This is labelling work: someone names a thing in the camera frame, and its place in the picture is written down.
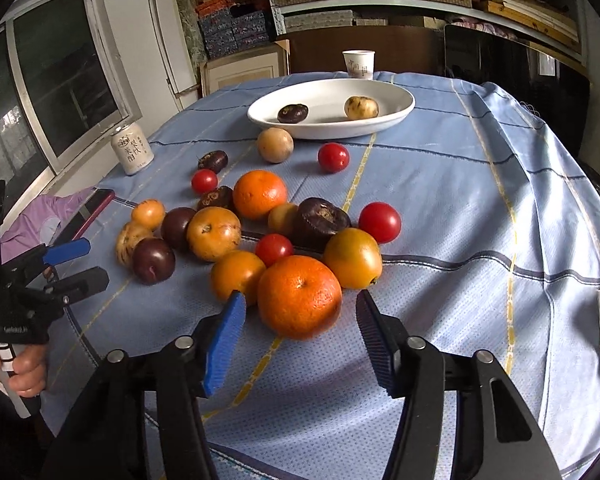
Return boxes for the dark purple plum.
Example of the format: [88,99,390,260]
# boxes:
[132,237,175,285]
[160,207,196,252]

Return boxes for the pale spotted pear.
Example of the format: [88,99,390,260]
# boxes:
[344,96,379,120]

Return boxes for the white paper cup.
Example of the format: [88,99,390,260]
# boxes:
[342,49,375,80]

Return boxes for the large front orange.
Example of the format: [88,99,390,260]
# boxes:
[257,255,342,340]

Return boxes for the tan round fruit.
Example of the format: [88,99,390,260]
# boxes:
[257,128,294,164]

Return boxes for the red smartphone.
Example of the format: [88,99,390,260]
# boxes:
[50,188,116,246]

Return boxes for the cardboard box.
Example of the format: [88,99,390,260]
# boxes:
[200,40,290,96]

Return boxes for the red tomato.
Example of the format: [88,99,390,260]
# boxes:
[254,233,294,268]
[358,202,402,244]
[317,142,350,174]
[190,169,218,195]

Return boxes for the dark water chestnut back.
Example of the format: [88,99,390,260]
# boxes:
[197,150,228,174]

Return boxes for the white board leaning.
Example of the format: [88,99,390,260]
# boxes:
[148,0,199,110]

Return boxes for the dark purple plum back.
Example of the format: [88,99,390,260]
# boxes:
[160,207,196,252]

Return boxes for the dark purple plum front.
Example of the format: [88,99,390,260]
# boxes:
[132,237,175,285]

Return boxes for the purple cloth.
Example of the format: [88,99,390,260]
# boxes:
[1,188,94,263]

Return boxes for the blue checked tablecloth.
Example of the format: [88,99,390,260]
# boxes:
[42,74,600,479]

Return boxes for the window frame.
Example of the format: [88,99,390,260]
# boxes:
[0,0,142,226]

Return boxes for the person's left hand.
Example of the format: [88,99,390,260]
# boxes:
[0,344,47,398]

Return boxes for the yellow-orange persimmon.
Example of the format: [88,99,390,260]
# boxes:
[323,228,382,289]

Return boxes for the orange back mandarin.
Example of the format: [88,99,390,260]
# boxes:
[233,170,287,221]

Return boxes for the dark purple mangosteen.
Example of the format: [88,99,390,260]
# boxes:
[291,197,352,252]

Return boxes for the white beverage can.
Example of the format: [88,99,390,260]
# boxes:
[110,122,155,176]

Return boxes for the dark water chestnut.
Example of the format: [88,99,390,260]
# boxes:
[196,185,235,211]
[197,150,228,174]
[277,103,309,124]

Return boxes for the pale spotted fruit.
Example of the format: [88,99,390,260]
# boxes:
[114,221,154,268]

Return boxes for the dark water chestnut front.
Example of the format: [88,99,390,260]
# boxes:
[277,103,309,124]

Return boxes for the white oval plate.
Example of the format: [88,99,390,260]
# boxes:
[247,78,415,141]

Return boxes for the dark wooden cabinet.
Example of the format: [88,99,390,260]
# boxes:
[284,25,444,76]

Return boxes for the small tan fruit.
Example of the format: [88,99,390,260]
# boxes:
[268,203,299,238]

